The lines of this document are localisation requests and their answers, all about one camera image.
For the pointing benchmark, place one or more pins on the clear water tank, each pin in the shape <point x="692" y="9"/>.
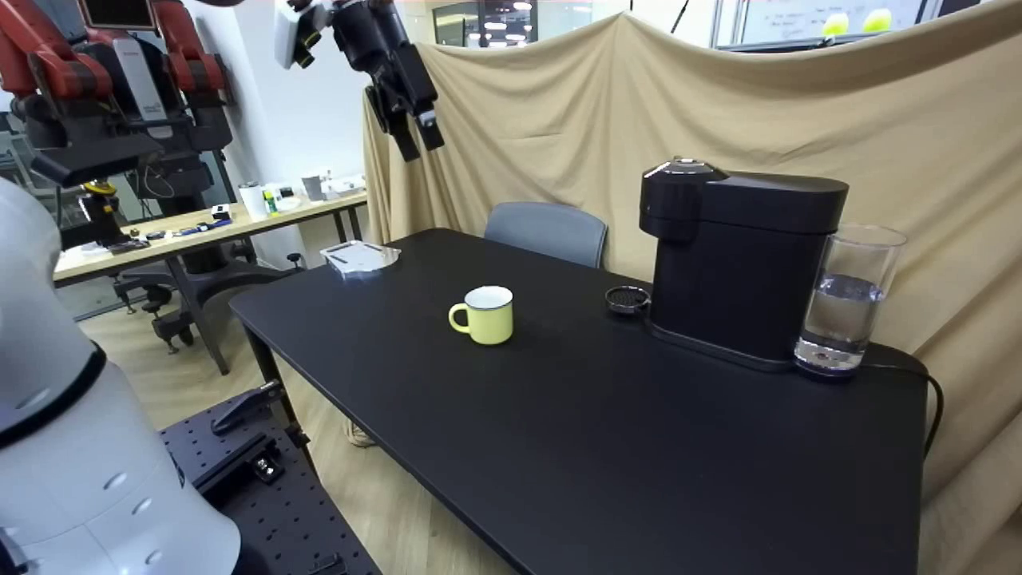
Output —
<point x="846" y="308"/>

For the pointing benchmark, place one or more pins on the whiteboard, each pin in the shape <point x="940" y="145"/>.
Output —
<point x="785" y="19"/>

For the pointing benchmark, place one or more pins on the dark framed screen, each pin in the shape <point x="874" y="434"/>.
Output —
<point x="482" y="19"/>

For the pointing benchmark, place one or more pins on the red and black robot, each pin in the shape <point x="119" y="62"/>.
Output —
<point x="105" y="98"/>

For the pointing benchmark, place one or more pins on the beige cloth curtain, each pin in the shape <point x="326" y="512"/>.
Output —
<point x="594" y="117"/>

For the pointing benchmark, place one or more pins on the grey chair back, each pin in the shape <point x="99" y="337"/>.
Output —
<point x="546" y="230"/>

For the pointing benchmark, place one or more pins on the black optical breadboard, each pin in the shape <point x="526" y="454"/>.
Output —
<point x="287" y="512"/>

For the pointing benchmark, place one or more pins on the yellow enamel cup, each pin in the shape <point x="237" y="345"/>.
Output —
<point x="490" y="316"/>

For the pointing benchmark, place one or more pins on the white box on desk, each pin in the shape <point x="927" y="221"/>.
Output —
<point x="253" y="203"/>

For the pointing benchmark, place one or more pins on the black coffee machine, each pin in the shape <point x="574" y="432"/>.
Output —
<point x="736" y="265"/>

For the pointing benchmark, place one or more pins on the wooden desk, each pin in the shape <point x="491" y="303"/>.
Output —
<point x="192" y="226"/>

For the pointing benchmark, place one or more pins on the small black round dish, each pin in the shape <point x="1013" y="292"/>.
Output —
<point x="626" y="300"/>

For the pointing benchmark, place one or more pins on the yellow and black tool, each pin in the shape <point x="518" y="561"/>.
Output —
<point x="104" y="210"/>

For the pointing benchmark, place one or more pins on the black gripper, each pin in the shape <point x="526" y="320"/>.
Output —
<point x="393" y="73"/>

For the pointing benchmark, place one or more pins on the black table leg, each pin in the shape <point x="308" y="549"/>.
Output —
<point x="264" y="354"/>

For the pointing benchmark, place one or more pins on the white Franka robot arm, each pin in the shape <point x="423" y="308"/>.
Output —
<point x="84" y="479"/>

